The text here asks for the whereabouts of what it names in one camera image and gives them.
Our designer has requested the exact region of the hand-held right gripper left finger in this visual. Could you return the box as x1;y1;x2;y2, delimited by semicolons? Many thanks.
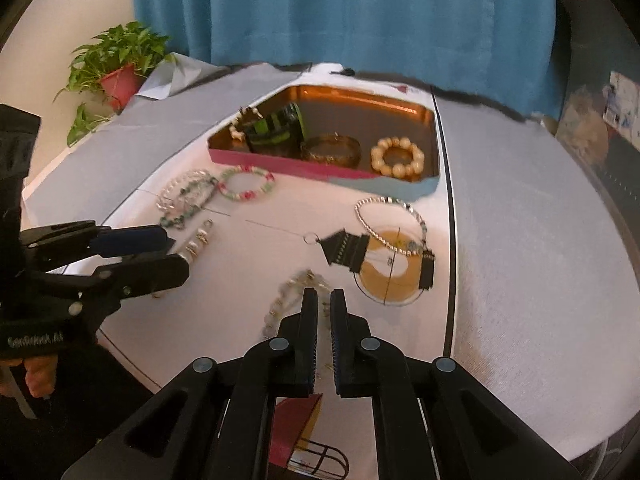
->
60;288;320;480

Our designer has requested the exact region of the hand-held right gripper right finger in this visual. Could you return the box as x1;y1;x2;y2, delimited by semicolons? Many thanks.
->
330;288;583;480

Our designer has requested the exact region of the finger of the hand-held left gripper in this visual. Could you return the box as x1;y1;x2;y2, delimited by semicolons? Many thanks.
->
20;221;173;261
30;254;191;333

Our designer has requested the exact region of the clear bead bracelet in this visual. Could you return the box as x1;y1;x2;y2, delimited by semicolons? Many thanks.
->
262;270;333;341

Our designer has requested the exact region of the green stone bracelet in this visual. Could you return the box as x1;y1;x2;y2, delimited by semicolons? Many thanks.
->
159;195;213;232

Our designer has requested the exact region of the pearl bracelet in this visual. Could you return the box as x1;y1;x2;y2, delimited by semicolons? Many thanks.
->
150;217;216;301

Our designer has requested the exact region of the silver bead bracelet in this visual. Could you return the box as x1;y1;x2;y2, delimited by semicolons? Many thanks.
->
156;169;220;212

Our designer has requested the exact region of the pink green bead bracelet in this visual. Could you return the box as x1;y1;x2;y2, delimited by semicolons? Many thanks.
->
217;164;277;203

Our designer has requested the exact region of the silver chain bracelet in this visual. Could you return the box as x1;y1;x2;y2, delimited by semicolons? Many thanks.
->
354;197;432;257

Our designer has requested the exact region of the white small bead bracelet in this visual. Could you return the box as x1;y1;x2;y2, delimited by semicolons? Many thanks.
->
229;106;263;144

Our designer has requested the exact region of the cream large bead bracelet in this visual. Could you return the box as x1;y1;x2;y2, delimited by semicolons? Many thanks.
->
371;136;426;180

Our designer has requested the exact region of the black wristband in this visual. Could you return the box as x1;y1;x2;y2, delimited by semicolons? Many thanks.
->
245;102;308;157

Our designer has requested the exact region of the amber bangle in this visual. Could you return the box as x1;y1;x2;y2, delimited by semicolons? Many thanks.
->
300;132;362;169

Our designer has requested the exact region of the orange metal tray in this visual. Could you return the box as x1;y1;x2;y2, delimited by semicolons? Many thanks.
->
207;85;442;184

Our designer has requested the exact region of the person's left hand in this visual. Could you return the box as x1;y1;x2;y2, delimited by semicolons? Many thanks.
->
22;355;57;399

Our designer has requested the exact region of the white lamp-print table runner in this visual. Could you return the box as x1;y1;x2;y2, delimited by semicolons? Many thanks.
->
97;62;458;480

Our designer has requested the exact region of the potted green plant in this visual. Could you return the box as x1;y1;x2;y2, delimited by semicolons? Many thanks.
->
55;21;177;147

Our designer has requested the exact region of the grey tablecloth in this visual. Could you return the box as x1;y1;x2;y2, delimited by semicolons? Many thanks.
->
22;52;636;461

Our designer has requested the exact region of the blue curtain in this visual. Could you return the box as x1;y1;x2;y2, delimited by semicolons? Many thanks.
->
131;0;563;121

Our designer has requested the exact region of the clear plastic storage bin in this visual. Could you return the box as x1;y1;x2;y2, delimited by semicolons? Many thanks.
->
554;0;640;191

